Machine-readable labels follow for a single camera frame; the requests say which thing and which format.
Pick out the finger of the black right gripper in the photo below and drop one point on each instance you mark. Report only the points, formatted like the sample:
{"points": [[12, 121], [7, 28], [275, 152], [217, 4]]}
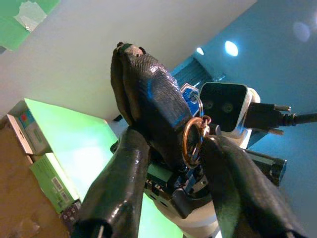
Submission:
{"points": [[153, 99], [117, 81]]}

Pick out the round ceiling light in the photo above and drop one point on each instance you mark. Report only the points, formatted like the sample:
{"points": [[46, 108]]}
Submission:
{"points": [[200, 51]]}

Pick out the grey tape strip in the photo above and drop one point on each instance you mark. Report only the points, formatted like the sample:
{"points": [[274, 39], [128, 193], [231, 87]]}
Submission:
{"points": [[31, 17]]}

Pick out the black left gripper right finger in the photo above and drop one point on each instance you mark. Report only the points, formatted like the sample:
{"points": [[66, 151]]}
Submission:
{"points": [[245, 198]]}

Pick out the small black box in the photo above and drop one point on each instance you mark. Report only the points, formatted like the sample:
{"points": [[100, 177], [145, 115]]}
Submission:
{"points": [[70, 213]]}

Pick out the green white barcode box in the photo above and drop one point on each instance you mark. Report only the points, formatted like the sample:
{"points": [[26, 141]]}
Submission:
{"points": [[54, 181]]}

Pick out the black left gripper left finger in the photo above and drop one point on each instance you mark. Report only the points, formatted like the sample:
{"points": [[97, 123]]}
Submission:
{"points": [[119, 188]]}

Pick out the light green board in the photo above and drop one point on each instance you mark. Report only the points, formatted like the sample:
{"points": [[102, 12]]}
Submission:
{"points": [[74, 138]]}

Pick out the white product box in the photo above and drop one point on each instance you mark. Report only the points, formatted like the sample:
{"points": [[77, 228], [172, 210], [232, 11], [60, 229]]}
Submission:
{"points": [[32, 134]]}

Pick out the ceiling air vent grille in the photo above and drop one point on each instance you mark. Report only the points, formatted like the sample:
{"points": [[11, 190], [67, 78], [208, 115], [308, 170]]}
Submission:
{"points": [[195, 69]]}

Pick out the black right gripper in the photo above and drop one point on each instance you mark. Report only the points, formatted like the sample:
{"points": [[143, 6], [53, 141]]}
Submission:
{"points": [[180, 196]]}

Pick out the green paper sheet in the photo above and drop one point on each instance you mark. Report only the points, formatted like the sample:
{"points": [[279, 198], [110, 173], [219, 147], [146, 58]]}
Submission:
{"points": [[10, 32]]}

